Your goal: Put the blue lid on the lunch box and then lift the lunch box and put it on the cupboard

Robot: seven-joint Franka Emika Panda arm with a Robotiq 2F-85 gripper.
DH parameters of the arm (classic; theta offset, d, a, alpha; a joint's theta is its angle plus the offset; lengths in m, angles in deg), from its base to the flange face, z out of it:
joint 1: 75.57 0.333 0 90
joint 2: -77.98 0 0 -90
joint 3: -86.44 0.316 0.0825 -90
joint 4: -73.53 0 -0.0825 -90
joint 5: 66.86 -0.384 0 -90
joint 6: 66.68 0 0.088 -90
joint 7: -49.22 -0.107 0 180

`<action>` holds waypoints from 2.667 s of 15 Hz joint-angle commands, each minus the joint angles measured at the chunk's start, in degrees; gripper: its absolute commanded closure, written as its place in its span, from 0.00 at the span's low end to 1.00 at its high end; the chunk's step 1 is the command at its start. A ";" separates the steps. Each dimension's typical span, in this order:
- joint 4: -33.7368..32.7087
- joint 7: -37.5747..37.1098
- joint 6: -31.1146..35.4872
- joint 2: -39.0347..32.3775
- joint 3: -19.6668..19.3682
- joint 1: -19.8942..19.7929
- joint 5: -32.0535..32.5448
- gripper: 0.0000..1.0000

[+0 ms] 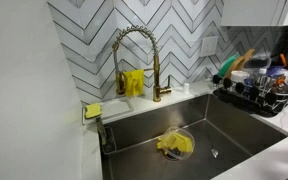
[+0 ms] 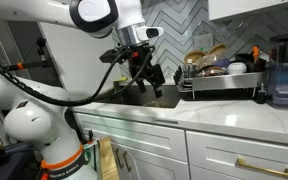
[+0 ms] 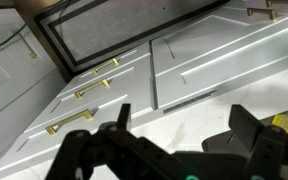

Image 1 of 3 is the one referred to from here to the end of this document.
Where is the blue lunch box lid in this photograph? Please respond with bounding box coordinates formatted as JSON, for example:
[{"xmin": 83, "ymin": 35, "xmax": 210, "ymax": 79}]
[{"xmin": 266, "ymin": 66, "xmax": 283, "ymax": 76}]

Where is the gold spring kitchen faucet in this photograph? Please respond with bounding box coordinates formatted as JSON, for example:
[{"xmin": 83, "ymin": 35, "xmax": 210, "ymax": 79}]
[{"xmin": 112, "ymin": 25, "xmax": 171, "ymax": 102}]

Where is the yellow rubber glove on faucet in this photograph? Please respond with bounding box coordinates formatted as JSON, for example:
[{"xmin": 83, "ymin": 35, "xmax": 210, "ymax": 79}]
[{"xmin": 124, "ymin": 69, "xmax": 144, "ymax": 96}]

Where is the white sponge tray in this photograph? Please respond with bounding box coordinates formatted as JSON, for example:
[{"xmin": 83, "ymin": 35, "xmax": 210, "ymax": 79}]
[{"xmin": 82, "ymin": 97, "xmax": 134, "ymax": 125}]

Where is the small white bottle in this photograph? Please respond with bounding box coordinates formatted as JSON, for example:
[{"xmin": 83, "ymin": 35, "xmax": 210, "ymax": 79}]
[{"xmin": 183, "ymin": 83, "xmax": 189, "ymax": 94}]

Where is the yellow green sponge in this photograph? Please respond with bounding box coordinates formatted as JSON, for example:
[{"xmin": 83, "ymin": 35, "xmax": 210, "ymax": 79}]
[{"xmin": 84, "ymin": 103, "xmax": 102, "ymax": 119}]

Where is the yellow cloth in bowl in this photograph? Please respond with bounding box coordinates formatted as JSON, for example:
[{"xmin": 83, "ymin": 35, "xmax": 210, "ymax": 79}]
[{"xmin": 157, "ymin": 132, "xmax": 193, "ymax": 152}]

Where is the clear glass bowl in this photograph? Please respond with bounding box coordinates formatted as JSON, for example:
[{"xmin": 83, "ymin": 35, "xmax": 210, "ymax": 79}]
[{"xmin": 157, "ymin": 126, "xmax": 195, "ymax": 161}]

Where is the black sink caddy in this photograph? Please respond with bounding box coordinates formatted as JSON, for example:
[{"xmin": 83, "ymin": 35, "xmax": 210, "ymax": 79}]
[{"xmin": 96, "ymin": 117, "xmax": 117, "ymax": 154}]

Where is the green cutting board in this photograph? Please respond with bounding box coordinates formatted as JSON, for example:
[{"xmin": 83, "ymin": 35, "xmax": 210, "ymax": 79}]
[{"xmin": 217, "ymin": 52, "xmax": 240, "ymax": 77}]

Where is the metal spoon in sink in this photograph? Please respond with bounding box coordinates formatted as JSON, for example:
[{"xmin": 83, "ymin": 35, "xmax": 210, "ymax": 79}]
[{"xmin": 207, "ymin": 134, "xmax": 219, "ymax": 158}]

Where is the white bowl in rack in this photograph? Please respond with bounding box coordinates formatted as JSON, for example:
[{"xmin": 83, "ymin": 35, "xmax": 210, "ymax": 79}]
[{"xmin": 230, "ymin": 70, "xmax": 249, "ymax": 83}]

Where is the stainless steel sink basin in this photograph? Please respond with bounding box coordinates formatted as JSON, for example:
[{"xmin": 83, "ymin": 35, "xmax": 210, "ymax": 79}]
[{"xmin": 101, "ymin": 94, "xmax": 288, "ymax": 180}]

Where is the white upper cabinet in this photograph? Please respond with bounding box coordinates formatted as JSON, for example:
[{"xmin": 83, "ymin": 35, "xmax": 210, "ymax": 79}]
[{"xmin": 221, "ymin": 0, "xmax": 288, "ymax": 26}]

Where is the black dish drying rack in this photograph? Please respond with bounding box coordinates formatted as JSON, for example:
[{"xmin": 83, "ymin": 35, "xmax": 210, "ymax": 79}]
[{"xmin": 212, "ymin": 75, "xmax": 288, "ymax": 117}]

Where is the white wall outlet plate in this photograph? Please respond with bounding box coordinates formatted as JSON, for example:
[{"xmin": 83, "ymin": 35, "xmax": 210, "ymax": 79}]
[{"xmin": 201, "ymin": 36, "xmax": 218, "ymax": 57}]

